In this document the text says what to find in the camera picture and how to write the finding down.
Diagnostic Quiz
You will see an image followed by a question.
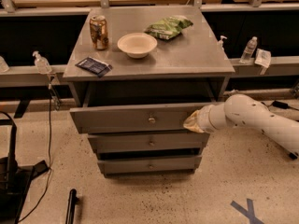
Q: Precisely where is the green chip bag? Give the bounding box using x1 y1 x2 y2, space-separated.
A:
145 15 193 40

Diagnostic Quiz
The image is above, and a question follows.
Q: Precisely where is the small pump bottle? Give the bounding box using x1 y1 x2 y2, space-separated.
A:
218 35 227 51

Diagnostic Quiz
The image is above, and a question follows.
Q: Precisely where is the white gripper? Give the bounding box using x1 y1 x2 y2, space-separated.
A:
183 104 229 133

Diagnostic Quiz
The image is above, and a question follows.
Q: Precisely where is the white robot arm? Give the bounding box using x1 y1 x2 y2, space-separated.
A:
183 94 299 159

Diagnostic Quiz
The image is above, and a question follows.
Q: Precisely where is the white paper packet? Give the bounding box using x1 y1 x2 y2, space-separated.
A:
254 49 271 68

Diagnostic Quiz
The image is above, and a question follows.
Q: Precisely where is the grey bottom drawer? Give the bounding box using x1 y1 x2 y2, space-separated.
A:
98 155 202 175

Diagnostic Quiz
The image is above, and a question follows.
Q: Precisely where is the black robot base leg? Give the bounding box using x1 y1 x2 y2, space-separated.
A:
289 153 298 160

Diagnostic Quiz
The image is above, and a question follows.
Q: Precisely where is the grey drawer cabinet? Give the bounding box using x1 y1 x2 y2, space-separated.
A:
63 5 235 177

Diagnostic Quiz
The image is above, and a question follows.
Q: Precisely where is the black stand base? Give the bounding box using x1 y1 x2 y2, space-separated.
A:
0 111 50 224

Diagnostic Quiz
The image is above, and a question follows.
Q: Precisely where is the clear water bottle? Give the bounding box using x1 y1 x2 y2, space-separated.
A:
240 36 257 63

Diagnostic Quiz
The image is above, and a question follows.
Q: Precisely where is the grey top drawer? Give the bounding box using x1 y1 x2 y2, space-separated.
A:
69 84 223 134

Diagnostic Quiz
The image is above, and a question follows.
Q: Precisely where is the left hand sanitizer bottle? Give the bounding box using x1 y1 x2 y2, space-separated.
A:
33 51 52 75

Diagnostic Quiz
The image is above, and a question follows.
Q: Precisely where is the dark blue snack packet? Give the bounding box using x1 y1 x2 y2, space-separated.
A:
76 57 113 77

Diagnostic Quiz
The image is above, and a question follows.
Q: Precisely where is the grey middle drawer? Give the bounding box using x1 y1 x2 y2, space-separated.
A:
88 132 209 153

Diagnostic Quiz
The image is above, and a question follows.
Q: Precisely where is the black cable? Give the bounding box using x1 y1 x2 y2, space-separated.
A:
18 83 54 224

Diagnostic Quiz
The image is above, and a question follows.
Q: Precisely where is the grey drawer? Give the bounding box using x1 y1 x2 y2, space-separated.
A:
69 84 223 134
88 132 209 153
98 155 202 175

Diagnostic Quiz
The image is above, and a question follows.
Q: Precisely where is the brown soda can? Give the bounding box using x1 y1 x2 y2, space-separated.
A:
90 15 108 50

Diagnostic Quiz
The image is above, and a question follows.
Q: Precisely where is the black bar on floor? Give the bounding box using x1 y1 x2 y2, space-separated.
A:
65 189 78 224

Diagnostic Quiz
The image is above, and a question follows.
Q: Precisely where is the white bowl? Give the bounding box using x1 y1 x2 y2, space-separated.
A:
117 33 157 59

